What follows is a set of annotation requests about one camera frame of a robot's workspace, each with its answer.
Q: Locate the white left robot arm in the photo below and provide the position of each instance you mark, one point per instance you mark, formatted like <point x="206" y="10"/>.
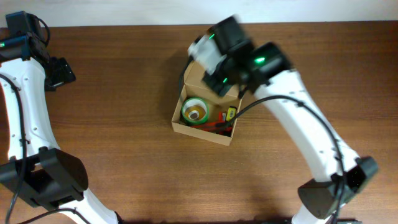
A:
<point x="38" y="171"/>

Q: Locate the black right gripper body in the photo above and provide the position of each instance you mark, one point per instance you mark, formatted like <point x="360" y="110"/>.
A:
<point x="222" y="79"/>

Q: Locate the orange utility knife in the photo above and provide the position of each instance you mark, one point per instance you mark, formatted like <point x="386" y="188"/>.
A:
<point x="218" y="127"/>

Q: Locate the green tape roll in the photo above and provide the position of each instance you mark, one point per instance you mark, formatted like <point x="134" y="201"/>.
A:
<point x="191" y="102"/>

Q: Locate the small yellow tape roll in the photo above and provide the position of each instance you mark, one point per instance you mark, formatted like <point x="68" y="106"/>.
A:
<point x="195" y="113"/>

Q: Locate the yellow highlighter marker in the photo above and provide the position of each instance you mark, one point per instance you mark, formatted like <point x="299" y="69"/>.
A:
<point x="231" y="113"/>

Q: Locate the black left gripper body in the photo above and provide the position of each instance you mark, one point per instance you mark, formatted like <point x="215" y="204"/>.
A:
<point x="58" y="73"/>

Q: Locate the red black stapler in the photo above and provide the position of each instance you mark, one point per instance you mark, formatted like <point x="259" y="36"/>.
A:
<point x="222" y="116"/>

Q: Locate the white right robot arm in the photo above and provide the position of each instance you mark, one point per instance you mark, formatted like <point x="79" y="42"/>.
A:
<point x="230" y="58"/>

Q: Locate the brown cardboard box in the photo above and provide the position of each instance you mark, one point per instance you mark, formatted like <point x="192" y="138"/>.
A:
<point x="194" y="87"/>

